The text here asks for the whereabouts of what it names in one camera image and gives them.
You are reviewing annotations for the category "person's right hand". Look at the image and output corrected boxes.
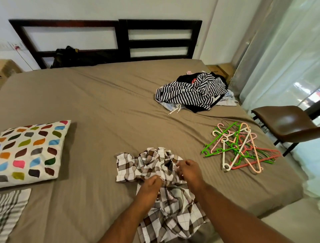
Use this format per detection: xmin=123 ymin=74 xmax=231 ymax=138
xmin=176 ymin=159 xmax=206 ymax=193

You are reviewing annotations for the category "person's left hand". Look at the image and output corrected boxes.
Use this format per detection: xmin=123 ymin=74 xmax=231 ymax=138
xmin=135 ymin=175 xmax=164 ymax=211

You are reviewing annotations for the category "brown white plaid shirt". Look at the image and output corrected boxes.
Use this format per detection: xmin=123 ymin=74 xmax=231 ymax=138
xmin=116 ymin=147 xmax=209 ymax=243

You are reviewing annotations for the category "pile of coloured plastic hangers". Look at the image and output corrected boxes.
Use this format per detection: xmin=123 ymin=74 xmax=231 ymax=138
xmin=200 ymin=120 xmax=282 ymax=174

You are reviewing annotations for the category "black white striped garment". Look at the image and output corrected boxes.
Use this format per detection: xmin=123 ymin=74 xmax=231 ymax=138
xmin=155 ymin=72 xmax=229 ymax=112

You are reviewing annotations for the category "light blue garment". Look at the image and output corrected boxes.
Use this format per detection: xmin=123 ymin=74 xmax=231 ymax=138
xmin=160 ymin=90 xmax=240 ymax=114

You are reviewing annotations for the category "person's right forearm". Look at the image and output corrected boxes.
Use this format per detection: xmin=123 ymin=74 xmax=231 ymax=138
xmin=192 ymin=184 xmax=293 ymax=243

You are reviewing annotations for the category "person's left forearm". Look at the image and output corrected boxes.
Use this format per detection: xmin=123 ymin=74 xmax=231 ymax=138
xmin=97 ymin=200 xmax=158 ymax=243

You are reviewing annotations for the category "bed with taupe sheet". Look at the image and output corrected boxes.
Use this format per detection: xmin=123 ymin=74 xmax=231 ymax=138
xmin=0 ymin=58 xmax=304 ymax=243

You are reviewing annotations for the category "cardboard boxes left of bed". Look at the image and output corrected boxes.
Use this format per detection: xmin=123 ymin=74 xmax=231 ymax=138
xmin=0 ymin=59 xmax=24 ymax=89

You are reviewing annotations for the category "brown chair with black legs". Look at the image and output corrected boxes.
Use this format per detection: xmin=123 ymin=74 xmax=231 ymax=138
xmin=251 ymin=105 xmax=320 ymax=157

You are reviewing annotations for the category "cardboard box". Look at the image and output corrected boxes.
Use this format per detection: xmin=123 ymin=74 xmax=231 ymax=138
xmin=217 ymin=62 xmax=237 ymax=83
xmin=205 ymin=64 xmax=225 ymax=78

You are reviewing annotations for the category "sheer white curtain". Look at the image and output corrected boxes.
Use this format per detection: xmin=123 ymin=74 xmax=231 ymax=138
xmin=229 ymin=0 xmax=320 ymax=113
xmin=290 ymin=115 xmax=320 ymax=198

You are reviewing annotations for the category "colourful leaf print pillow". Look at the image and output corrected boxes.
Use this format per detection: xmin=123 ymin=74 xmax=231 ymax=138
xmin=0 ymin=120 xmax=72 ymax=189

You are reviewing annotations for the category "grey checked towel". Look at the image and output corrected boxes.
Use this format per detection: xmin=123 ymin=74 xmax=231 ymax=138
xmin=0 ymin=188 xmax=32 ymax=243

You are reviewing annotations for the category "black slatted headboard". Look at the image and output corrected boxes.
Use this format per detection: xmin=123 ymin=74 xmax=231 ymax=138
xmin=8 ymin=19 xmax=203 ymax=70

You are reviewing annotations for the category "black bag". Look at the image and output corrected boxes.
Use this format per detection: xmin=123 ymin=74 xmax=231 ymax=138
xmin=50 ymin=45 xmax=122 ymax=69

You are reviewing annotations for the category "black window frame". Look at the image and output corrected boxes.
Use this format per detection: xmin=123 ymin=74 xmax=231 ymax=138
xmin=299 ymin=99 xmax=320 ymax=122

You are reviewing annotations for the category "white wall socket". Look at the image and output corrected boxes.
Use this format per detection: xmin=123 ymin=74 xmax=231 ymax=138
xmin=0 ymin=42 xmax=23 ymax=52

